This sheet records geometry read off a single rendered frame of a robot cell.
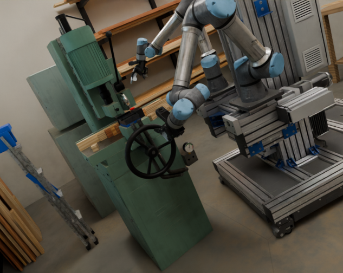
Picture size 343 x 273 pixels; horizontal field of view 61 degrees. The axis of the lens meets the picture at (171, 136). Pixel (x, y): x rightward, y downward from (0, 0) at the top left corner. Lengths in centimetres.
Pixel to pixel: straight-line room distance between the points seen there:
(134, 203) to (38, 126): 253
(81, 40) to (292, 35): 118
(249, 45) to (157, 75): 316
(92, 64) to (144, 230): 101
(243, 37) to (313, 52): 69
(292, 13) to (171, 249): 159
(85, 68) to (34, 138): 251
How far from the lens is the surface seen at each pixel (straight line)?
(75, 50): 166
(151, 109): 184
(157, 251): 194
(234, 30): 136
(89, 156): 159
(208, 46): 217
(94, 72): 165
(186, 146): 173
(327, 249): 184
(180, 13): 203
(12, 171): 413
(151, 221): 183
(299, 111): 163
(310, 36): 197
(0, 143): 231
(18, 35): 407
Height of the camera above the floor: 134
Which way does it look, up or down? 20 degrees down
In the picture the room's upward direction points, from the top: 23 degrees counter-clockwise
